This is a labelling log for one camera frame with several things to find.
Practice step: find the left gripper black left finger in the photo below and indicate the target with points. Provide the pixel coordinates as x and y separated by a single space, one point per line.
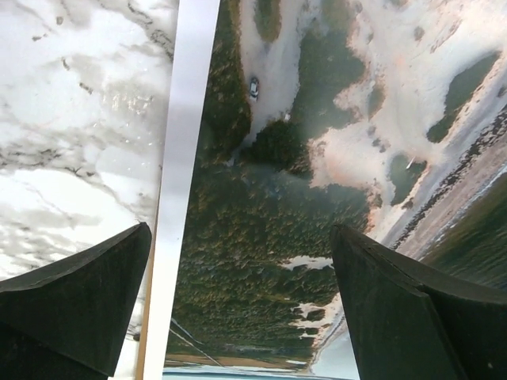
68 319

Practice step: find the brown cardboard backing board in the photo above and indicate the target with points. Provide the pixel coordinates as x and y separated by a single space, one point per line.
141 357

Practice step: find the landscape photo print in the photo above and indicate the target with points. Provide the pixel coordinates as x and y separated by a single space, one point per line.
388 117

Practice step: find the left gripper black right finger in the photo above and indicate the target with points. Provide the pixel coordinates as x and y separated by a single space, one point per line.
407 320

